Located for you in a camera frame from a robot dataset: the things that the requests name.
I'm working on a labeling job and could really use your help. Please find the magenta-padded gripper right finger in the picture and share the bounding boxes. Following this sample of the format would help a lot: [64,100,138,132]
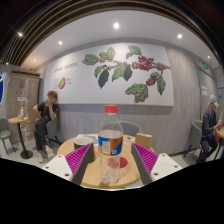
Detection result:
[130,142,184,186]

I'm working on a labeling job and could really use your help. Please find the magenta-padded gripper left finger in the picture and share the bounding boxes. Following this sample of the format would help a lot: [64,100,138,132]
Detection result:
[41,143,97,186]

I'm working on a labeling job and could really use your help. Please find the clear red-capped drink bottle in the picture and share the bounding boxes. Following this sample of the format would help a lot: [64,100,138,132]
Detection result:
[97,104,125,185]

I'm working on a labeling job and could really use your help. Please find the small cardboard box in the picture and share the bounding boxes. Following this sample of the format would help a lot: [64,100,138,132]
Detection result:
[134,132,153,149]

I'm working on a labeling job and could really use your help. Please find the flat round red coaster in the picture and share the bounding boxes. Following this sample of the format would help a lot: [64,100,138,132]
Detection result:
[118,156,129,169]

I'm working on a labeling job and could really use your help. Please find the person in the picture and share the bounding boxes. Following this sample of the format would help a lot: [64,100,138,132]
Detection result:
[32,90,61,164]
[196,94,223,164]

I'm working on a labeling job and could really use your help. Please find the small clear bottle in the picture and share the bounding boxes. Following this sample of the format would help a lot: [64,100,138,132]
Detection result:
[19,106,26,121]

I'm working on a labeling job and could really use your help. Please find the small round wooden side table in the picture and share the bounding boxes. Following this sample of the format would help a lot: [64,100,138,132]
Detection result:
[8,116,34,160]

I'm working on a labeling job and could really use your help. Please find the round recessed ceiling lights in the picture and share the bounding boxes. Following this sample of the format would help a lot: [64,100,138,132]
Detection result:
[17,21,213,61]

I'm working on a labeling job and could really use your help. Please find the coffee plant wall mural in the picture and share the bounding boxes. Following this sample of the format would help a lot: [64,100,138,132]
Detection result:
[43,42,175,108]

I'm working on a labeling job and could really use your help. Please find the blue round wall sign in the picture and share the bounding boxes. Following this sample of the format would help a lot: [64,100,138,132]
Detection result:
[0,73,5,108]

